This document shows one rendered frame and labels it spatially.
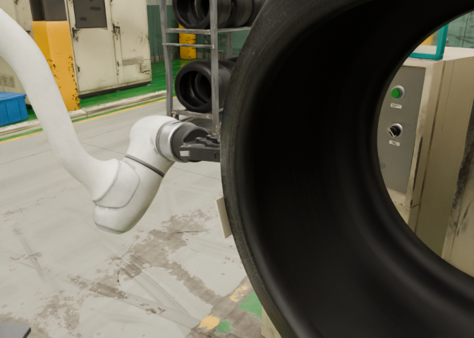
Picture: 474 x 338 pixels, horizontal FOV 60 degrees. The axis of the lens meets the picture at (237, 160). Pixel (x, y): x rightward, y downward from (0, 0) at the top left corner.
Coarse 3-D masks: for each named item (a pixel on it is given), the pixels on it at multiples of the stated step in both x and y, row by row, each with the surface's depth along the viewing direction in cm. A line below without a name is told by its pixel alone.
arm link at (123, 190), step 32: (0, 32) 73; (32, 64) 77; (32, 96) 79; (64, 128) 82; (64, 160) 83; (96, 160) 87; (128, 160) 91; (96, 192) 87; (128, 192) 88; (96, 224) 90; (128, 224) 90
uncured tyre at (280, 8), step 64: (320, 0) 38; (384, 0) 60; (448, 0) 56; (256, 64) 47; (320, 64) 66; (384, 64) 66; (256, 128) 53; (320, 128) 74; (256, 192) 66; (320, 192) 75; (384, 192) 74; (256, 256) 55; (320, 256) 70; (384, 256) 73; (320, 320) 62; (384, 320) 65; (448, 320) 65
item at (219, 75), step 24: (192, 0) 418; (216, 0) 365; (240, 0) 408; (264, 0) 450; (192, 24) 419; (216, 24) 372; (240, 24) 428; (168, 48) 406; (216, 48) 378; (168, 72) 414; (192, 72) 444; (216, 72) 385; (168, 96) 422; (192, 96) 451; (216, 96) 393; (192, 120) 453; (216, 120) 401
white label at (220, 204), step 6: (222, 198) 62; (216, 204) 61; (222, 204) 62; (222, 210) 62; (222, 216) 62; (222, 222) 61; (228, 222) 63; (222, 228) 61; (228, 228) 62; (228, 234) 62
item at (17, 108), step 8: (0, 96) 517; (8, 96) 517; (16, 96) 518; (24, 96) 528; (0, 104) 500; (8, 104) 511; (16, 104) 522; (24, 104) 533; (0, 112) 502; (8, 112) 513; (16, 112) 523; (24, 112) 534; (0, 120) 503; (8, 120) 514; (16, 120) 524
